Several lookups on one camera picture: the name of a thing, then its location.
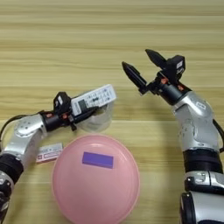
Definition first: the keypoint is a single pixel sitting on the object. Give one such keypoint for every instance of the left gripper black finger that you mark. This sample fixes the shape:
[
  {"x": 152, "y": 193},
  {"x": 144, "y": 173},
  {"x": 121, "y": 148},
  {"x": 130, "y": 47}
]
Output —
[{"x": 86, "y": 114}]

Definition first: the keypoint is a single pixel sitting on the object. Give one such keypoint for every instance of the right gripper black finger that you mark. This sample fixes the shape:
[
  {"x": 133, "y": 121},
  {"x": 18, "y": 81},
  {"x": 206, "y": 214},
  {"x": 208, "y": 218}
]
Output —
[
  {"x": 157, "y": 58},
  {"x": 135, "y": 77}
]

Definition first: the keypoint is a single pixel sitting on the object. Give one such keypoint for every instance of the left gripper labelled black box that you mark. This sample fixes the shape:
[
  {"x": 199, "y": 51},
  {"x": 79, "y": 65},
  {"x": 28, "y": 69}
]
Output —
[{"x": 61, "y": 102}]

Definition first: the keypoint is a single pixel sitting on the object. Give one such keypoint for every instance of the clear adhesive tape roll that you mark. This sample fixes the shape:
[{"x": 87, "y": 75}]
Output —
[{"x": 99, "y": 122}]

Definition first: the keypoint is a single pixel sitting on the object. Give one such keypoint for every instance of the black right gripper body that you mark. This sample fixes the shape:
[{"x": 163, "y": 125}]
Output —
[{"x": 170, "y": 90}]

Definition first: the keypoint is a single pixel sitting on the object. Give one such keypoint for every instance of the white remote control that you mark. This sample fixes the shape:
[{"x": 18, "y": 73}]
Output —
[{"x": 94, "y": 99}]

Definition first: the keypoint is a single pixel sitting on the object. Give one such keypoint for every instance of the purple rectangular block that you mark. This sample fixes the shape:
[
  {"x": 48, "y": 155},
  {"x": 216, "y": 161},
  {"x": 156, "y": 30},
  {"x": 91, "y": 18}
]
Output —
[{"x": 97, "y": 160}]

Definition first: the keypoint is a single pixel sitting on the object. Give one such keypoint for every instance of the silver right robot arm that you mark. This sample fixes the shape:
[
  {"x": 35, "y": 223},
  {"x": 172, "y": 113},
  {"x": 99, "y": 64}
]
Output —
[{"x": 198, "y": 137}]

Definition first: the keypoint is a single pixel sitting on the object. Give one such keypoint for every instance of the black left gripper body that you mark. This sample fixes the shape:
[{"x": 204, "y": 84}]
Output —
[{"x": 55, "y": 121}]

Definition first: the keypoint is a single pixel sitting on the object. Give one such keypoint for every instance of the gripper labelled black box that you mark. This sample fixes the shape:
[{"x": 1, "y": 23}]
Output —
[
  {"x": 175, "y": 68},
  {"x": 61, "y": 102}
]

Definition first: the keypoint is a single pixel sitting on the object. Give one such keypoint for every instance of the pink round plate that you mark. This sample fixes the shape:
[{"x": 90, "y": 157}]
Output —
[{"x": 93, "y": 192}]

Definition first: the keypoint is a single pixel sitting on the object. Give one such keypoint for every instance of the small pink white box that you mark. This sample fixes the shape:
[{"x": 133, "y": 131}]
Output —
[{"x": 49, "y": 153}]

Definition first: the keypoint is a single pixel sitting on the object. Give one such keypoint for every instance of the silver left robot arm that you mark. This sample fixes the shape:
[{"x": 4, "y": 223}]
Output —
[{"x": 23, "y": 137}]

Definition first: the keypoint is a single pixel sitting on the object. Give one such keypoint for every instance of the right gripper labelled black box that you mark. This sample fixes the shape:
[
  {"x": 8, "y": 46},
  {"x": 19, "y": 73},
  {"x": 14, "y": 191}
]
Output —
[{"x": 175, "y": 68}]

